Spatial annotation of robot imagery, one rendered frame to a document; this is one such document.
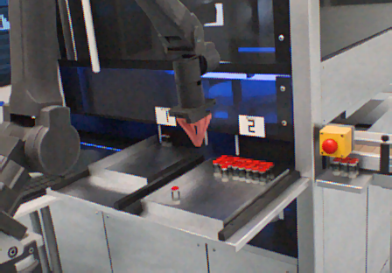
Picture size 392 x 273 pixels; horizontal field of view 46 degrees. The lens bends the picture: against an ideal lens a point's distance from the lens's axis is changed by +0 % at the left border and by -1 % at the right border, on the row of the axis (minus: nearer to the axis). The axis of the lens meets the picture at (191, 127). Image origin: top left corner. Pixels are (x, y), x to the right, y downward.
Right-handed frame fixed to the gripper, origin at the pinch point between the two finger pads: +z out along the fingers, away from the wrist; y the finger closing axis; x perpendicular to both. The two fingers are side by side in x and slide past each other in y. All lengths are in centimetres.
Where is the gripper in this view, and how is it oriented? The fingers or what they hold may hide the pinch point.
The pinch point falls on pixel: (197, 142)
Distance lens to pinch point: 105.7
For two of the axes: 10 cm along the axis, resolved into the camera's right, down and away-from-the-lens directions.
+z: 1.4, 9.3, 3.3
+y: 5.8, -3.5, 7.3
